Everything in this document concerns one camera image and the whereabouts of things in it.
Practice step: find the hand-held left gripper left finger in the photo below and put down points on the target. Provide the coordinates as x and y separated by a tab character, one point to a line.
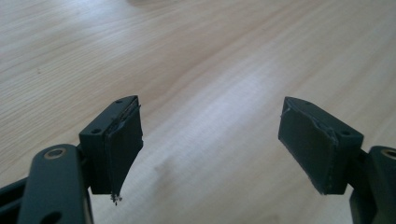
116	146

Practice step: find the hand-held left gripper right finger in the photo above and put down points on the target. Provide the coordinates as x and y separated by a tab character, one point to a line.
314	146

